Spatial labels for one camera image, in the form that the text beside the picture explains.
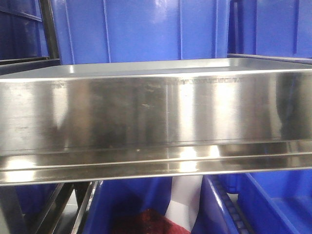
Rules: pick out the stainless steel shelf tray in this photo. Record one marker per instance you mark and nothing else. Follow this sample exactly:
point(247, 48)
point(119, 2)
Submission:
point(163, 118)

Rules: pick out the blue bin upper right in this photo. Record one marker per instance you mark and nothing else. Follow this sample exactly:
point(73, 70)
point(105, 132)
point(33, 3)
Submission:
point(277, 28)

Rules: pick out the metal rack frame lower left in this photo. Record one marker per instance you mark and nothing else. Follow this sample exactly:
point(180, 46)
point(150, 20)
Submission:
point(46, 222)

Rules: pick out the blue bin upper left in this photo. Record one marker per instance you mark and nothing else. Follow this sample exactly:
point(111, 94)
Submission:
point(21, 30)

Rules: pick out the blue bin lower right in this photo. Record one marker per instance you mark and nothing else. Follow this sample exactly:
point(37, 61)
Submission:
point(271, 203)

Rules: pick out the dark red cloth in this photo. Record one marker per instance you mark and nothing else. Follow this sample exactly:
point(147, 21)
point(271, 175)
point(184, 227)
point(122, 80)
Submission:
point(146, 222)

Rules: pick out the black shelf upright post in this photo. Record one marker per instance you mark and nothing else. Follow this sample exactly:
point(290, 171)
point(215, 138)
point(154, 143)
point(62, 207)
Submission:
point(49, 28)

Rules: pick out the blue bin behind shelf centre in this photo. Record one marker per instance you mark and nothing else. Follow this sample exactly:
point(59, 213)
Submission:
point(107, 31)

